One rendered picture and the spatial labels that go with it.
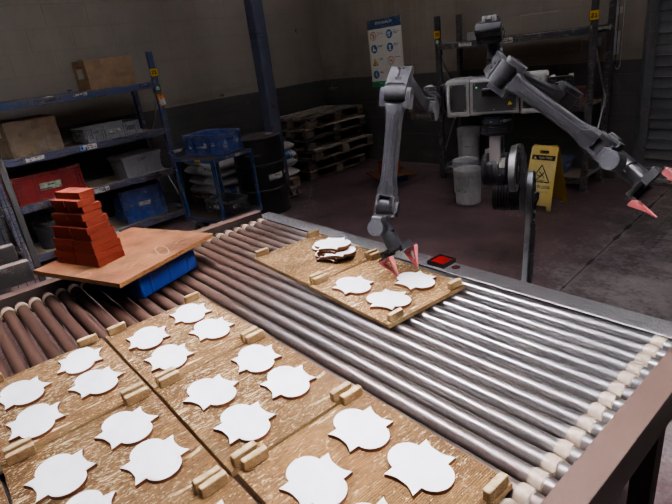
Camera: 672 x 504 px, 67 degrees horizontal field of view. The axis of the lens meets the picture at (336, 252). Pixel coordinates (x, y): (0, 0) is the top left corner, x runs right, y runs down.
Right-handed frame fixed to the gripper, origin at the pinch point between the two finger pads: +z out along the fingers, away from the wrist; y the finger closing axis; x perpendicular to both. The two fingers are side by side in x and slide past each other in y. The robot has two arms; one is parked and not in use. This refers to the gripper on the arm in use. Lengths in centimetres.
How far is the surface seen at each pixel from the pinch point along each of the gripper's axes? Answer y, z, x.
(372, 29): 406, -326, 348
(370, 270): -5.2, -5.6, 12.9
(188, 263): -51, -42, 63
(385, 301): -19.3, 6.2, -7.9
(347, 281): -18.0, -5.5, 9.8
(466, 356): -22, 28, -35
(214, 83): 190, -340, 437
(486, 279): 17.9, 15.3, -14.1
